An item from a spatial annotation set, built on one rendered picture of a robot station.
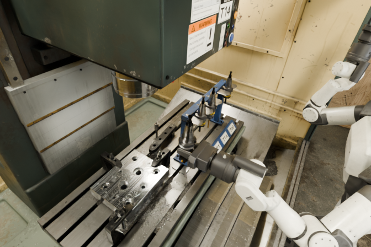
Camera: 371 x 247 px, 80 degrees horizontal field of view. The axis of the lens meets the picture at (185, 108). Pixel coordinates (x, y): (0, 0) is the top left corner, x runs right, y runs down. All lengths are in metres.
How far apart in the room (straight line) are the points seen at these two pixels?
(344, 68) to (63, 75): 1.25
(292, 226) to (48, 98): 1.05
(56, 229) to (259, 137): 1.34
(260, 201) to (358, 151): 0.43
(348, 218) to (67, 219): 1.05
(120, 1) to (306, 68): 1.28
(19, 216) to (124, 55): 1.30
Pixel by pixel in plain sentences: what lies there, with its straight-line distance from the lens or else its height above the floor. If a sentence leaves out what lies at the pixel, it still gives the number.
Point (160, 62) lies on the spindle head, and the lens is 0.53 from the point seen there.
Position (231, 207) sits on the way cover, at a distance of 1.35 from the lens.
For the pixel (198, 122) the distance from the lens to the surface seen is 1.07.
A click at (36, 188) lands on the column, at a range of 1.41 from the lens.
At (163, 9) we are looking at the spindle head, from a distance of 0.49.
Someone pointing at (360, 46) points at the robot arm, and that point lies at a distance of 1.24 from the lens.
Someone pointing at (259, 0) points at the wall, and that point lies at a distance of 1.57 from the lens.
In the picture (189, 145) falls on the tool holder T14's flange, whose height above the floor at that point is 1.34.
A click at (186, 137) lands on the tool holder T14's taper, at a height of 1.37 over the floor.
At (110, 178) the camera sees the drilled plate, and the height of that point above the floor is 0.99.
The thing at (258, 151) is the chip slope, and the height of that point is 0.74.
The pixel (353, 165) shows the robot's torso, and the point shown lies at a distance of 1.03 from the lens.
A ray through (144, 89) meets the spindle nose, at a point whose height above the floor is 1.51.
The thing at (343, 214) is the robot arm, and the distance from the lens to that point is 0.87.
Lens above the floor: 1.89
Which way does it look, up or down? 36 degrees down
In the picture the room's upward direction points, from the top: 4 degrees clockwise
